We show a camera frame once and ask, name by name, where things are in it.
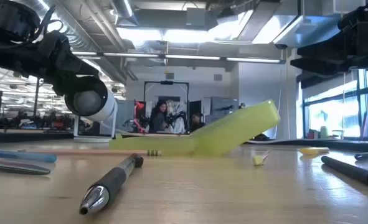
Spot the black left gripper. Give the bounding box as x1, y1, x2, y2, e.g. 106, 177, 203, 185
37, 30, 100, 97

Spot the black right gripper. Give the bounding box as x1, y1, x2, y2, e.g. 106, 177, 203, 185
290, 4, 368, 75

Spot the yellow wooden pencil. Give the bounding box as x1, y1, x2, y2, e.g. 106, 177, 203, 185
18, 149, 163, 157

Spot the yellow highlighter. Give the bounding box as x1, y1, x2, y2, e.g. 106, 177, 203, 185
298, 147, 330, 156

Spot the blue pen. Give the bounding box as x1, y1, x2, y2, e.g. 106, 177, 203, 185
0, 149, 57, 164

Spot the black grip chrome tip pen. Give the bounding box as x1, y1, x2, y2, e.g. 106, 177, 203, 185
79, 154, 144, 215

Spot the thick black marker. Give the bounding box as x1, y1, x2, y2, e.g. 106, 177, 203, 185
321, 155, 368, 188

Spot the orange pencil yellow eraser cap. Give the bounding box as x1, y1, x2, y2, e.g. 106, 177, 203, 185
252, 149, 272, 167

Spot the yellow-green plastic supply box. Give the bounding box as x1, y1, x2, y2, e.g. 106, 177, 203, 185
108, 99, 281, 156

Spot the grey ceiling box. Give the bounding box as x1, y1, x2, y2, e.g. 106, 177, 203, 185
186, 7, 207, 27

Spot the white cylindrical lamp on stand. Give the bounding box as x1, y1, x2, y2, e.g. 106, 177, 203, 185
64, 76, 119, 144

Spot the silver round pipe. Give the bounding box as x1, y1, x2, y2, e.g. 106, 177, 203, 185
110, 0, 139, 26

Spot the person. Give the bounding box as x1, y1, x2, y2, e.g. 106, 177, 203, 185
148, 99, 169, 134
188, 112, 207, 134

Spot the white draped cover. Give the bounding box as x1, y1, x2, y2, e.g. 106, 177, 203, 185
166, 99, 187, 134

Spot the grey cabinet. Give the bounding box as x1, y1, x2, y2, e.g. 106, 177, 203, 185
202, 96, 240, 125

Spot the silver rectangular air duct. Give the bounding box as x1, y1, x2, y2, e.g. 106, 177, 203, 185
252, 0, 343, 49

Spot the silver spiral air duct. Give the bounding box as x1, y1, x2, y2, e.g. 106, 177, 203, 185
15, 0, 128, 85

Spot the red cable bundle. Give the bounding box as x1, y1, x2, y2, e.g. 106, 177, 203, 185
133, 101, 147, 134

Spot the black frame rig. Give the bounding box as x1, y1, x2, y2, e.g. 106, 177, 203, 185
143, 80, 190, 134

